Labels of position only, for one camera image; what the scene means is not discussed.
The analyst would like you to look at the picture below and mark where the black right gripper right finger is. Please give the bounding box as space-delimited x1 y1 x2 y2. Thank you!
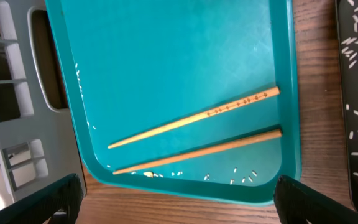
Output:
273 175 358 224

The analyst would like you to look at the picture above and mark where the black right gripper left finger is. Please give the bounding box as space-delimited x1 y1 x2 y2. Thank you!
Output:
0 174 84 224

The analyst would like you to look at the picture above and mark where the wooden chopstick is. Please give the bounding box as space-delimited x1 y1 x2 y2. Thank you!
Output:
108 86 280 149
113 129 283 175

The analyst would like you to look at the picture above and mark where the grey dish rack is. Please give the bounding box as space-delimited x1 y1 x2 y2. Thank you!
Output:
0 0 83 203

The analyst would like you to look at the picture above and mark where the teal plastic tray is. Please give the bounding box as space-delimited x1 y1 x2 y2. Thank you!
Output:
45 0 301 206

